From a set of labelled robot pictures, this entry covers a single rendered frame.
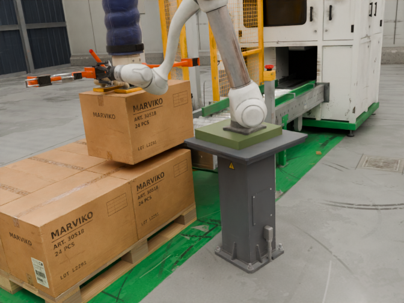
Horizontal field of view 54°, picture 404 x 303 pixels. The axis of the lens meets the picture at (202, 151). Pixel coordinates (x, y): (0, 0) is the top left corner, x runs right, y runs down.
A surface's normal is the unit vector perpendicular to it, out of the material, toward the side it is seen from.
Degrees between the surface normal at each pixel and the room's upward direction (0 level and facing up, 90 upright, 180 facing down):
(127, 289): 0
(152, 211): 90
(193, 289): 0
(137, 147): 90
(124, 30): 75
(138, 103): 90
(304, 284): 0
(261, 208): 90
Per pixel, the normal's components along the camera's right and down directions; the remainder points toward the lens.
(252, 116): 0.07, 0.43
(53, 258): 0.82, 0.13
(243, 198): -0.76, 0.26
